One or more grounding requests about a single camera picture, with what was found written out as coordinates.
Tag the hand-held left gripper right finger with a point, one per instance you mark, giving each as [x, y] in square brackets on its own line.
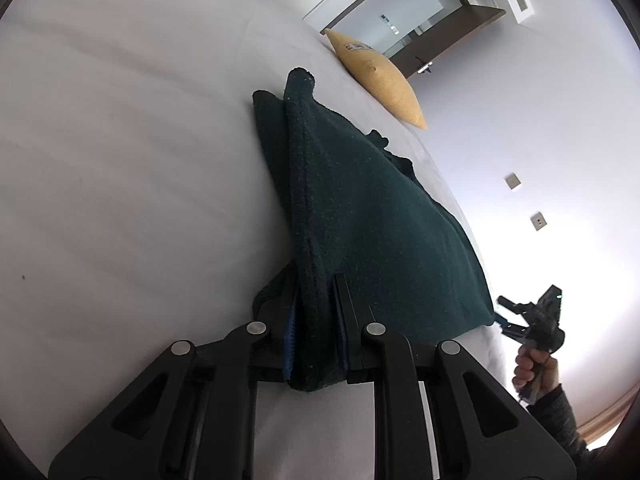
[345, 340]

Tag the person's right forearm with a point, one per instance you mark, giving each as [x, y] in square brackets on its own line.
[565, 435]

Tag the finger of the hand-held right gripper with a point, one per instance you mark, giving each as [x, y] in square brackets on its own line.
[512, 305]
[512, 329]

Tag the person's right hand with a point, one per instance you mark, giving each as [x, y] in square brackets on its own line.
[542, 367]

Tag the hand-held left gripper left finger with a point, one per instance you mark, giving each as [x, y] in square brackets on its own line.
[290, 345]

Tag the brown door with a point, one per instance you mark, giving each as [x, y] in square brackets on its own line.
[460, 30]

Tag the yellow pillow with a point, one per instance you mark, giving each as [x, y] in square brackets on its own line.
[385, 80]

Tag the dark green sweater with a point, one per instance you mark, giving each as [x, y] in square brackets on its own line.
[370, 220]

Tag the small wall control panel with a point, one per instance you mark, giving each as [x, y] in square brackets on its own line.
[389, 22]

